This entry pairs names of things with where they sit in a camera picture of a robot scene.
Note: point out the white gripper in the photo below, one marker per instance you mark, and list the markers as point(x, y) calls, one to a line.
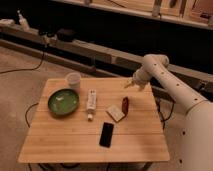
point(140, 78)

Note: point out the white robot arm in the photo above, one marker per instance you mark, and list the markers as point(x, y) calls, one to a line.
point(197, 143)

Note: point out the white tube bottle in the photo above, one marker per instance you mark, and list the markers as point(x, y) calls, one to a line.
point(91, 104)

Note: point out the black smartphone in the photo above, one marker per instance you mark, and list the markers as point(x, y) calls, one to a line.
point(106, 135)

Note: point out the wooden table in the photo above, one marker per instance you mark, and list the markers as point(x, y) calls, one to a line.
point(74, 139)

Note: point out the green bowl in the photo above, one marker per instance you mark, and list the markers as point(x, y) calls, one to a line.
point(63, 102)

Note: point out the black round device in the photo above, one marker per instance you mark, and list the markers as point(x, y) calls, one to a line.
point(66, 35)

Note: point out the white spray bottle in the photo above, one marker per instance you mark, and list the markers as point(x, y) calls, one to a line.
point(23, 22)

